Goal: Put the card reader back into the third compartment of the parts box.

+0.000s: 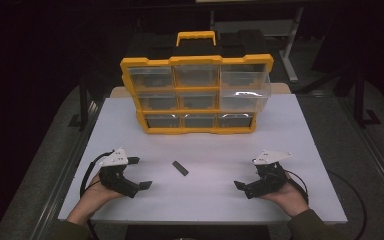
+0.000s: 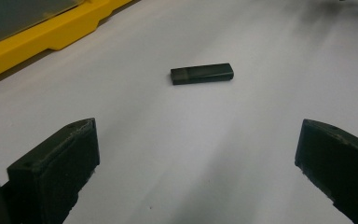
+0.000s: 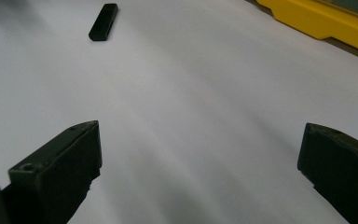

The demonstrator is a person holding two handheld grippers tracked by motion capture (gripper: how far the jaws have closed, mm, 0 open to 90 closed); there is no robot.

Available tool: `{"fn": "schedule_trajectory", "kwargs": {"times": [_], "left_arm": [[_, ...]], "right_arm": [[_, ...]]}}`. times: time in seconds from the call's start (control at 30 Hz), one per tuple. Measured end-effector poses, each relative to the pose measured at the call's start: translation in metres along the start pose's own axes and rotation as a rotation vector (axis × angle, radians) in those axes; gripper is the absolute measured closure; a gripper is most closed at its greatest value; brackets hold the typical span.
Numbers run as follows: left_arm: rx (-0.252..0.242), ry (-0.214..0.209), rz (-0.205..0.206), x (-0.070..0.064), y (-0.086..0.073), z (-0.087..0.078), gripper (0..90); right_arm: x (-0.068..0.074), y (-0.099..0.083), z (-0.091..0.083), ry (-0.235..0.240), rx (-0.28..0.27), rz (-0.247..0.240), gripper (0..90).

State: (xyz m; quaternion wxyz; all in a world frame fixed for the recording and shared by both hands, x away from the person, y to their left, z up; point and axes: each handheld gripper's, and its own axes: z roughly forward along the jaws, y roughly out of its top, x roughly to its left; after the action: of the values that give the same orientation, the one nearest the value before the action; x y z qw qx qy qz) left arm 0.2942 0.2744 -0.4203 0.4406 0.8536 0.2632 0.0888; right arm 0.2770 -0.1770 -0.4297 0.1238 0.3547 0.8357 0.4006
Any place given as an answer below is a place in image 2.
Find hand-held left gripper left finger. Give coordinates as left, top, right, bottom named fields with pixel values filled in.
left=1, top=117, right=101, bottom=224

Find black usb stick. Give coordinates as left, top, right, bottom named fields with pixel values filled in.
left=170, top=63, right=235, bottom=86

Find yellow plastic case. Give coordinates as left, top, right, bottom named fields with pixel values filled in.
left=0, top=0, right=133, bottom=83

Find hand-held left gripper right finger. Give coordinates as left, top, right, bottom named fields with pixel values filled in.
left=294, top=119, right=358, bottom=224

